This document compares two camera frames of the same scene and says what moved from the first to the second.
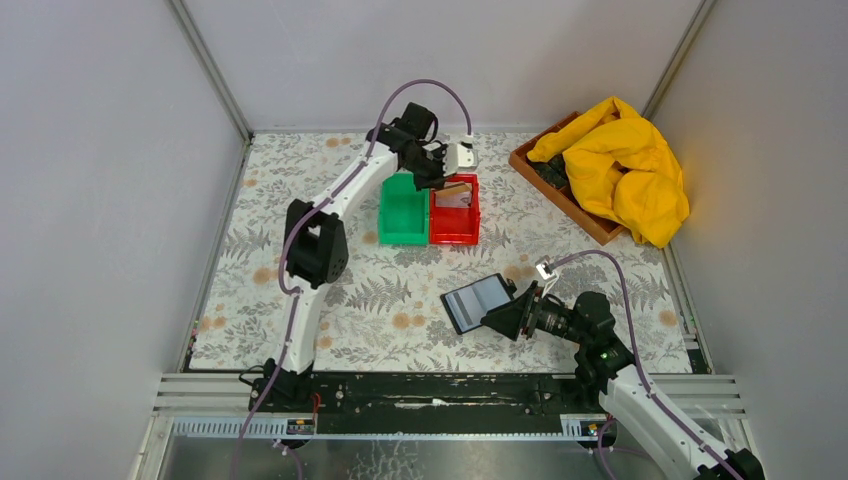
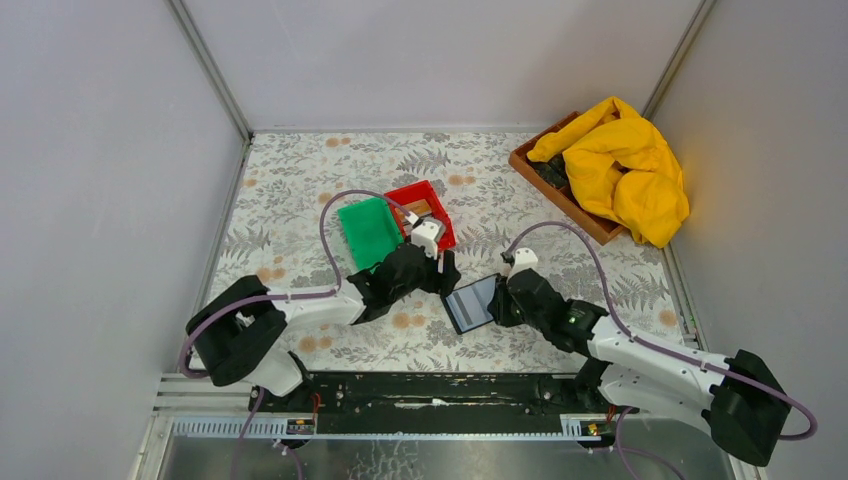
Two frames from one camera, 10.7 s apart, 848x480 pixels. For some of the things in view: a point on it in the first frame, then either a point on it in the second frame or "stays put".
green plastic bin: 403,211 to 372,231
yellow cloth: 623,168 stays put
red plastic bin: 456,225 to 419,192
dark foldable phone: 467,304 stays put
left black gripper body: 425,165 to 427,278
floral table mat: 390,315 stays put
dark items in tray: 553,171 stays put
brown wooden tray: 600,227 stays put
